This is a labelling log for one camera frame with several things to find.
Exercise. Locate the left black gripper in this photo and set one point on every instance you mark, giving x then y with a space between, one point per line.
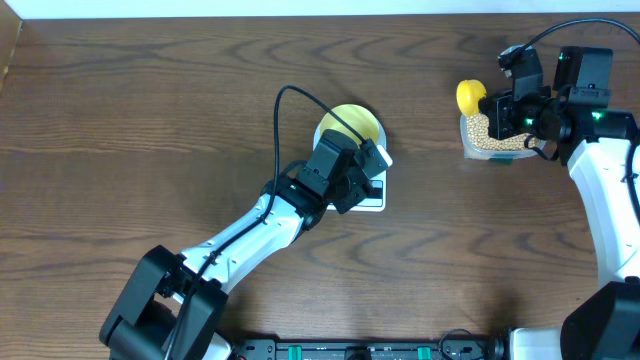
350 183

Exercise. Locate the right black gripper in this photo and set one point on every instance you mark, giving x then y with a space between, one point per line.
497 107

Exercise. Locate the yellow measuring scoop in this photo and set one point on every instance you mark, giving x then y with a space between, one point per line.
468 95

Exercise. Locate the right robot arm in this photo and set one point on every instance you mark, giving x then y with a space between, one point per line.
600 148

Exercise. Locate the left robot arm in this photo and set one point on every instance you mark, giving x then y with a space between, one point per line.
171 305

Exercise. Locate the pale yellow bowl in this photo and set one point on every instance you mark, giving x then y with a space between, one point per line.
357 117

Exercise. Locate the white digital kitchen scale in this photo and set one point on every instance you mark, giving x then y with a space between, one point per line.
376 201

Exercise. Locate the soybeans in container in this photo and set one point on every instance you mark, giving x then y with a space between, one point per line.
477 128

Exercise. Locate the clear plastic container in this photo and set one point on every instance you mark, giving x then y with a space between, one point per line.
471 152

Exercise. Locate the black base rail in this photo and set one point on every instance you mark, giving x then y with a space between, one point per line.
456 347

